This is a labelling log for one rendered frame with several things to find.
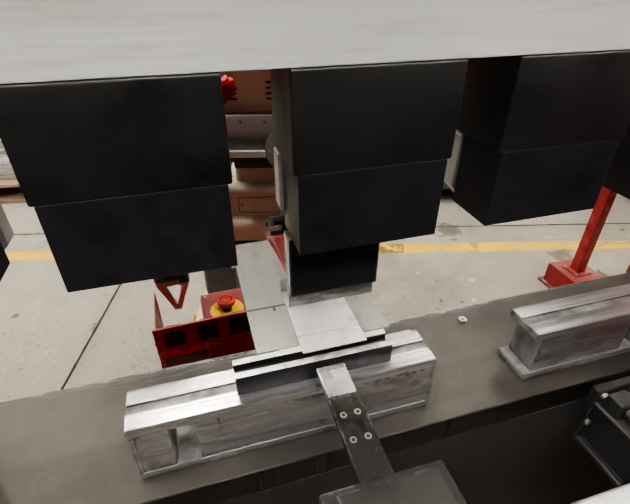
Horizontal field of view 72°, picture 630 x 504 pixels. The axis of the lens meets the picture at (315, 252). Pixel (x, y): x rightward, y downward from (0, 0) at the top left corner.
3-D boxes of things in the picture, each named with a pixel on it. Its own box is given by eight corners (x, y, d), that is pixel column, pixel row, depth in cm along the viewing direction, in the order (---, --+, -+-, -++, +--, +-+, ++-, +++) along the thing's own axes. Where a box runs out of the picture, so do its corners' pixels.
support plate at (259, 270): (329, 235, 80) (329, 230, 79) (389, 331, 59) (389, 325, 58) (231, 250, 76) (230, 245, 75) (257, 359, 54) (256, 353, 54)
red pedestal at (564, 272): (567, 272, 239) (626, 121, 193) (604, 300, 219) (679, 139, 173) (536, 278, 234) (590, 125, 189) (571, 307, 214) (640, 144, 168)
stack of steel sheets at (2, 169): (130, 146, 366) (126, 132, 359) (107, 176, 314) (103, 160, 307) (4, 150, 358) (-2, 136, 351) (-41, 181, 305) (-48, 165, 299)
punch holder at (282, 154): (401, 198, 51) (420, 44, 42) (438, 233, 44) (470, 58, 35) (276, 215, 47) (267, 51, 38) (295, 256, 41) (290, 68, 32)
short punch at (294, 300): (367, 286, 52) (373, 217, 47) (374, 297, 51) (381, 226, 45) (287, 301, 50) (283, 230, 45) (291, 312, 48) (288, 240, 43)
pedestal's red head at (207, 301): (249, 324, 108) (243, 265, 98) (263, 371, 95) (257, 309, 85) (166, 342, 103) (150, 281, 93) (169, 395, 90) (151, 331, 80)
